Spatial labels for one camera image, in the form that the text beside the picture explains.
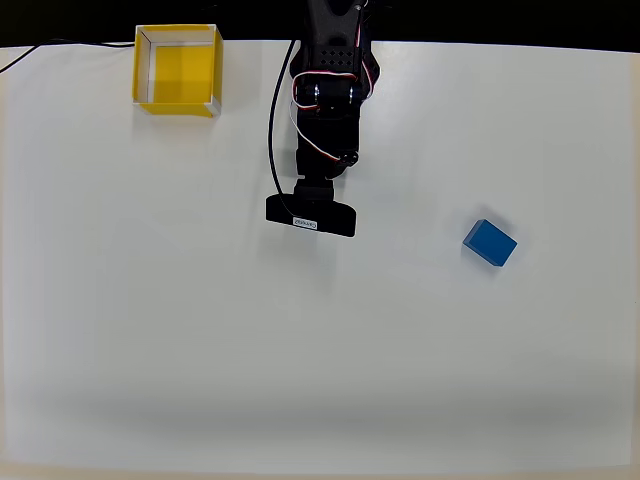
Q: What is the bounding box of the red white servo wire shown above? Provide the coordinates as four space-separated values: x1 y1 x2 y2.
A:
288 0 376 164

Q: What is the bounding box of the thin black cable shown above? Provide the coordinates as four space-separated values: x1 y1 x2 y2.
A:
0 38 136 74

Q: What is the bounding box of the yellow open box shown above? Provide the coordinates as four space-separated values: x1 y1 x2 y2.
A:
131 23 224 120

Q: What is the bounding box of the blue block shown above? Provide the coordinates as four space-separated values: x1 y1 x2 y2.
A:
461 218 519 269

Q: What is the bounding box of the black webcam with white label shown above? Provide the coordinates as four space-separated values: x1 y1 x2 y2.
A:
264 193 358 239

